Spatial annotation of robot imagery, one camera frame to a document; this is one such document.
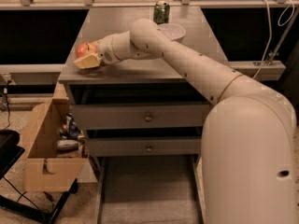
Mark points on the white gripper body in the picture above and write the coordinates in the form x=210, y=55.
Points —
x=105, y=50

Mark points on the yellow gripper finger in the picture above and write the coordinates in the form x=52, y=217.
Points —
x=88, y=61

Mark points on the red apple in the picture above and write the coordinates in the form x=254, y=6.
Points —
x=85, y=48

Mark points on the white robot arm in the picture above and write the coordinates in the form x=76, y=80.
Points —
x=247, y=139

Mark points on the grey top drawer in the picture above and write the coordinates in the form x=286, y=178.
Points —
x=139, y=116

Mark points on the grey drawer cabinet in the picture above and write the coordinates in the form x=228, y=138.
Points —
x=138, y=82

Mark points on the grey middle drawer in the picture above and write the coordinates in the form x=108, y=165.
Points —
x=111, y=147

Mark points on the grey open bottom drawer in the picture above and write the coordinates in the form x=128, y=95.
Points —
x=149, y=190

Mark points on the green soda can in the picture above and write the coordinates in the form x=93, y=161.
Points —
x=161, y=12

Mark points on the white ceramic bowl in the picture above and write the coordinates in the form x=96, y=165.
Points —
x=173, y=31

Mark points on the dark bottle in box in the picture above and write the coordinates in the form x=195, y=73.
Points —
x=70, y=129

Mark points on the silver can in box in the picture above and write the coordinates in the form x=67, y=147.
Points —
x=67, y=144

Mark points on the cardboard box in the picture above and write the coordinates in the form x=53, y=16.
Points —
x=45, y=168

